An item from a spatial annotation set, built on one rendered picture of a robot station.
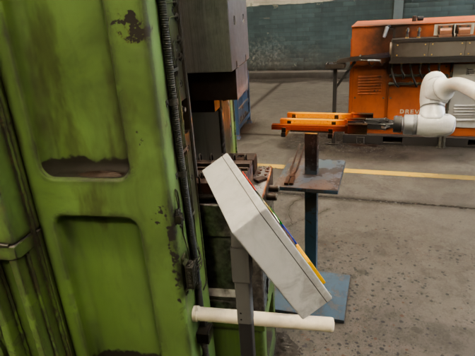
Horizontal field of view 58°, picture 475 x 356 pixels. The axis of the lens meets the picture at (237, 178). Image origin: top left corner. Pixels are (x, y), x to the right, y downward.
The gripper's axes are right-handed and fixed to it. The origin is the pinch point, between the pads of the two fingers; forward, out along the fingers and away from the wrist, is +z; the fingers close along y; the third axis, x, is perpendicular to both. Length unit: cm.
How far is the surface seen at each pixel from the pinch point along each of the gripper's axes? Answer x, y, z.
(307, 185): -26.1, -16.5, 19.3
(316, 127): 1.1, -13.4, 15.8
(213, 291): -48, -75, 45
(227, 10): 53, -77, 30
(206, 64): 38, -78, 38
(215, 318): -38, -99, 33
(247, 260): -1, -118, 14
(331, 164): -26.0, 11.9, 11.8
